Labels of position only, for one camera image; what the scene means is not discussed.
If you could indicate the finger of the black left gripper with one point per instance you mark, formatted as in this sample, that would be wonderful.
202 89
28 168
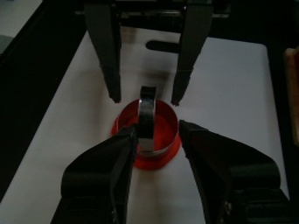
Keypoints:
194 38
103 40

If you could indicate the wooden drawer box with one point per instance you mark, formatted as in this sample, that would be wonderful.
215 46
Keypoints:
292 96

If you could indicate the round metal dough cutter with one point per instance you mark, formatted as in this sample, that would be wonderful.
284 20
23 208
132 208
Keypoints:
147 116

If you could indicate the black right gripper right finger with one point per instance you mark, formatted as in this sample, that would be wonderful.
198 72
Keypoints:
234 175

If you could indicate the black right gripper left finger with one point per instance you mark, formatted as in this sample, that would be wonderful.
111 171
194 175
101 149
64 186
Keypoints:
97 175

